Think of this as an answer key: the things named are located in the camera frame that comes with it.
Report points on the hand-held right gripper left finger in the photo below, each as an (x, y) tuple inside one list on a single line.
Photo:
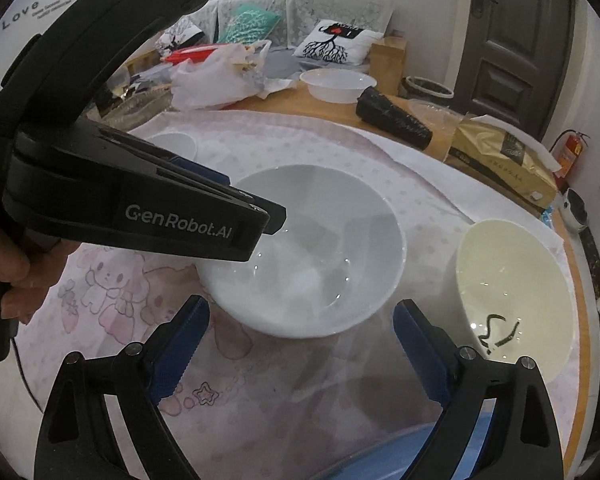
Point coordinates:
[(180, 347)]

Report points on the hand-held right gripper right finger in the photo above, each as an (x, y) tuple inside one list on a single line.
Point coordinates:
[(420, 347)]

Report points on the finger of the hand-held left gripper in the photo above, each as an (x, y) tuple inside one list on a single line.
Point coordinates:
[(205, 172), (205, 192)]

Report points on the large white bowl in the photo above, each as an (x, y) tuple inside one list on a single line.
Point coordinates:
[(330, 260)]

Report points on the person's left hand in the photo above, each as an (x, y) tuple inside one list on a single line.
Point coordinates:
[(5, 260)]

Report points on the small white bowl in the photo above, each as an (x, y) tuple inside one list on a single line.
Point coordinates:
[(177, 142)]

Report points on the white plastic bag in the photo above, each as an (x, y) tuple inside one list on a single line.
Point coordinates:
[(215, 77)]

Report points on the dark patterned cloth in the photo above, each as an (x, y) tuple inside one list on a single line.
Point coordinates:
[(130, 107)]

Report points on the cream bowl with dark marks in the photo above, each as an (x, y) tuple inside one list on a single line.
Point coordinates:
[(505, 270)]

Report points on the red packet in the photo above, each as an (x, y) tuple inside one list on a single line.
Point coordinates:
[(190, 54)]

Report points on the black and white pillow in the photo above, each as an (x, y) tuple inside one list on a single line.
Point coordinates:
[(182, 35)]

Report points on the teal patterned pillow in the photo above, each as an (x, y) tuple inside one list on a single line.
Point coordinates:
[(247, 22)]

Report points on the white plastic basin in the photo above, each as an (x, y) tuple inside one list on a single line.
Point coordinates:
[(337, 90)]

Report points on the white tree print pillow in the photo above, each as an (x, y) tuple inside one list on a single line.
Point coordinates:
[(330, 47)]

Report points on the white cloth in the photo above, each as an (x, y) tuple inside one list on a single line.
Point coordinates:
[(420, 160)]

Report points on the black cone-shaped roll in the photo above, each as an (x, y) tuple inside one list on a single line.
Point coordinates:
[(390, 112)]

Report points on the sofa with lace cover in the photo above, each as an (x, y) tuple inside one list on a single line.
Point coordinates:
[(320, 7)]

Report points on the yellow tissue pack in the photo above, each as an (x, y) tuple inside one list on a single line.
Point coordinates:
[(490, 152)]

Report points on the white round device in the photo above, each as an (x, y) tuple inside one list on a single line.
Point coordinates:
[(575, 210)]

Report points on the cardboard box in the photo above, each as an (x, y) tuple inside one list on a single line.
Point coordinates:
[(387, 67)]

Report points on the clear plastic container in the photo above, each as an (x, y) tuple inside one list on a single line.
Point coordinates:
[(437, 120)]

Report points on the dark trash bin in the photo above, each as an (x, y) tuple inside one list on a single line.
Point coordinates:
[(427, 91)]

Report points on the red fire extinguisher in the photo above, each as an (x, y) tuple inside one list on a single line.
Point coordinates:
[(572, 152)]

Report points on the brown door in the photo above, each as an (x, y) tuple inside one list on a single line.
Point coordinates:
[(510, 60)]

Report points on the wall sticker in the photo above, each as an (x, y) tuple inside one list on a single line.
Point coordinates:
[(22, 17)]

